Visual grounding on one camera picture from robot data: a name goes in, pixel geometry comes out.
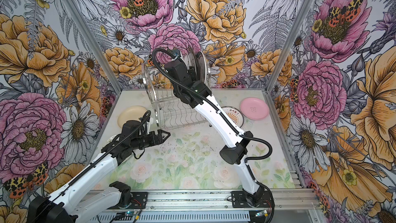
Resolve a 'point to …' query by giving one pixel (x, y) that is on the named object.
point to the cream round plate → (131, 113)
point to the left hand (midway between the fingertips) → (163, 140)
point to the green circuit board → (129, 213)
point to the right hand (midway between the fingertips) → (185, 73)
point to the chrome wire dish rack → (169, 112)
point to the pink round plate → (254, 108)
